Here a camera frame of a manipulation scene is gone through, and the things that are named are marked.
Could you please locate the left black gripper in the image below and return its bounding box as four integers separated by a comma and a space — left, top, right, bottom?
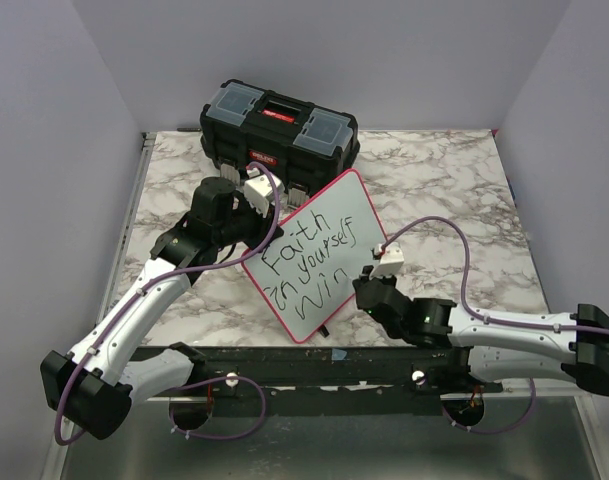
215, 192, 283, 253

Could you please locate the purple cable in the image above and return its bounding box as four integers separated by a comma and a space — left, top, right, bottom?
375, 215, 609, 435
53, 160, 267, 446

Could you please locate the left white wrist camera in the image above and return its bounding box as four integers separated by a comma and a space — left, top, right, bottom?
242, 168, 284, 217

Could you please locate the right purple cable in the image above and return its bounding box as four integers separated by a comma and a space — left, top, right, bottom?
375, 215, 609, 435

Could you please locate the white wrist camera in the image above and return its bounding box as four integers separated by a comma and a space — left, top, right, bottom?
242, 168, 284, 217
370, 242, 405, 278

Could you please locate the aluminium frame rail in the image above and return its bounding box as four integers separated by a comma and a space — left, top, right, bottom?
40, 132, 157, 479

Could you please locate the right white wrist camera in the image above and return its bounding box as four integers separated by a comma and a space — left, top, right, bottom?
370, 242, 405, 278

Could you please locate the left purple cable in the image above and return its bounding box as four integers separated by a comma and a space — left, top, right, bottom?
53, 160, 267, 446

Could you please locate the black plastic toolbox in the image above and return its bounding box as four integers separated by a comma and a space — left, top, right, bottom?
200, 79, 360, 208

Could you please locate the pink framed whiteboard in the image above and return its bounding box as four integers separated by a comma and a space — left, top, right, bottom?
243, 169, 386, 344

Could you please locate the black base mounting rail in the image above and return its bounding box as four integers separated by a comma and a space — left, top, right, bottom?
148, 341, 505, 417

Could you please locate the blue tape piece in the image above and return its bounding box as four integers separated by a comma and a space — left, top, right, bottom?
331, 348, 348, 362

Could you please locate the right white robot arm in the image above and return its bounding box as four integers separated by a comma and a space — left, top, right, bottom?
352, 267, 609, 397

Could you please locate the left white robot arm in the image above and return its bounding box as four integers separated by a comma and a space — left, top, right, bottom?
40, 169, 283, 440

